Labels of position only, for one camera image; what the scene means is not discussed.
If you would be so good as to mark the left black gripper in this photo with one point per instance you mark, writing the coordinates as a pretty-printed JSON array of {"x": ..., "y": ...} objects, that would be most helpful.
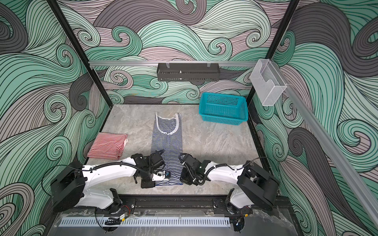
[{"x": 148, "y": 185}]

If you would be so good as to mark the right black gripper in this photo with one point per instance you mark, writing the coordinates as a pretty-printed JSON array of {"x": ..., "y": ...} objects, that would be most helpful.
[{"x": 183, "y": 179}]

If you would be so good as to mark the navy white striped tank top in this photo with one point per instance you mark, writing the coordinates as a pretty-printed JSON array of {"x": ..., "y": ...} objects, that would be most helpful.
[{"x": 167, "y": 136}]

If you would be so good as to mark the red white striped tank top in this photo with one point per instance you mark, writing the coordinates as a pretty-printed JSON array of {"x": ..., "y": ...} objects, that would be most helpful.
[{"x": 108, "y": 146}]

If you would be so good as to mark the teal plastic basket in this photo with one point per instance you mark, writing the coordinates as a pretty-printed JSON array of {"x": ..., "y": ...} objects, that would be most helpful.
[{"x": 223, "y": 108}]

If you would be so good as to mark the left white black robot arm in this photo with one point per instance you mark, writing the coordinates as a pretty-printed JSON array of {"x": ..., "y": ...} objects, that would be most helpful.
[{"x": 75, "y": 185}]

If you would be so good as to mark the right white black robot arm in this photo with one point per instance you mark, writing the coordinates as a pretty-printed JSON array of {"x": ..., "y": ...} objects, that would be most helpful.
[{"x": 253, "y": 185}]

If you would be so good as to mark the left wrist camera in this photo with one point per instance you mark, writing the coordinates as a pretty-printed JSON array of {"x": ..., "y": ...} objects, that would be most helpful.
[{"x": 161, "y": 176}]

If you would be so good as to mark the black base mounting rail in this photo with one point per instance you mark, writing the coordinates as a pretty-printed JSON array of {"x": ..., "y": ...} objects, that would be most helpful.
[{"x": 218, "y": 204}]

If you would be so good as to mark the white slotted cable duct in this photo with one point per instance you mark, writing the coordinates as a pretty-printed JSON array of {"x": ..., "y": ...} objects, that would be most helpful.
[{"x": 148, "y": 222}]

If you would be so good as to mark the right black frame post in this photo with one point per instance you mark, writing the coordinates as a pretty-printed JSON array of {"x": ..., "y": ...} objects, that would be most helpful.
[{"x": 282, "y": 28}]

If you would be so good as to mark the black frame post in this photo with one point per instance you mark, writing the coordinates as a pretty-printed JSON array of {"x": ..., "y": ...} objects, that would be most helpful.
[
  {"x": 77, "y": 47},
  {"x": 282, "y": 28}
]

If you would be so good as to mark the black perforated wall tray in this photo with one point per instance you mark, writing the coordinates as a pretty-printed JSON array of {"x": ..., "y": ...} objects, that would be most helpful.
[{"x": 188, "y": 72}]

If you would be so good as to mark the clear plastic wall bin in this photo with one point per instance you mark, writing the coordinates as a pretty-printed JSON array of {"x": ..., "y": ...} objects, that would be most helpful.
[{"x": 268, "y": 81}]

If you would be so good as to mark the back aluminium rail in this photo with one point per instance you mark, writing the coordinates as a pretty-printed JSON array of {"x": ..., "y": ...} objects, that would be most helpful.
[{"x": 155, "y": 63}]

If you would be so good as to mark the aluminium rail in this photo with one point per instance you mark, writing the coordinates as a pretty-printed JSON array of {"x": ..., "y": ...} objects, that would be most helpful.
[
  {"x": 155, "y": 63},
  {"x": 331, "y": 149}
]

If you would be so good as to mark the right aluminium rail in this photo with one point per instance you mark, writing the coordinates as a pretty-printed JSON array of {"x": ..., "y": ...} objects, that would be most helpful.
[{"x": 331, "y": 149}]

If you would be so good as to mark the left black frame post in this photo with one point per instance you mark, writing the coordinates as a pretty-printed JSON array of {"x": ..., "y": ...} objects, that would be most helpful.
[{"x": 77, "y": 47}]

